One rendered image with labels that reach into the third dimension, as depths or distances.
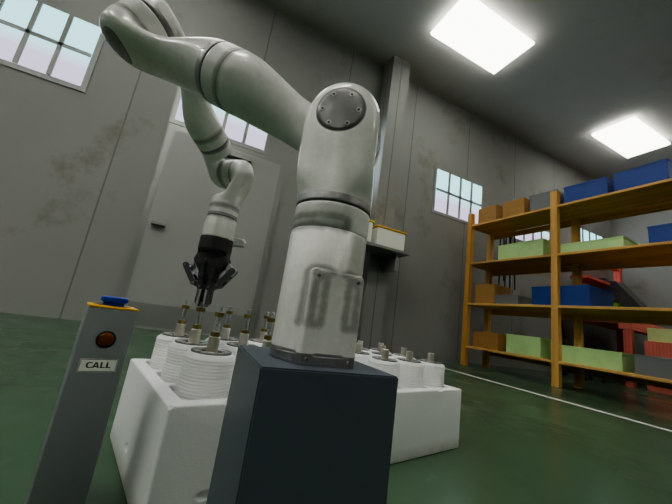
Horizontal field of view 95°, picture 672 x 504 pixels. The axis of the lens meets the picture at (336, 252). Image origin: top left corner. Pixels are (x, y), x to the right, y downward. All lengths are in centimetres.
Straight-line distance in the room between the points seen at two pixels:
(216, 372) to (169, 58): 51
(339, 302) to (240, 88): 33
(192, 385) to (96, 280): 313
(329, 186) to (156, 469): 49
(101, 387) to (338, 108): 55
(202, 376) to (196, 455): 12
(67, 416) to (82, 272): 313
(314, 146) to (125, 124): 378
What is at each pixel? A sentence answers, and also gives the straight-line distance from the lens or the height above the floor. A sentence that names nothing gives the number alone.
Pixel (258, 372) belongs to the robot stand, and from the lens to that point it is 28.
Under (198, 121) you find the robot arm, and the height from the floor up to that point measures 70.
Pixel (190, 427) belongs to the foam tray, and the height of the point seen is 15.
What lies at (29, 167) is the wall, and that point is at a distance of 407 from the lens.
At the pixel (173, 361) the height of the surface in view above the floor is 22.
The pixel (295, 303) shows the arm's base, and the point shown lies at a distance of 32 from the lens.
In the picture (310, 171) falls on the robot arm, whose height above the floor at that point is 51.
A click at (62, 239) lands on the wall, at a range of 383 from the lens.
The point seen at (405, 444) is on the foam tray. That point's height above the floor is 4.
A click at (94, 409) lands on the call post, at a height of 16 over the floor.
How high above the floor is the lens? 35
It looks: 12 degrees up
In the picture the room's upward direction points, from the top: 8 degrees clockwise
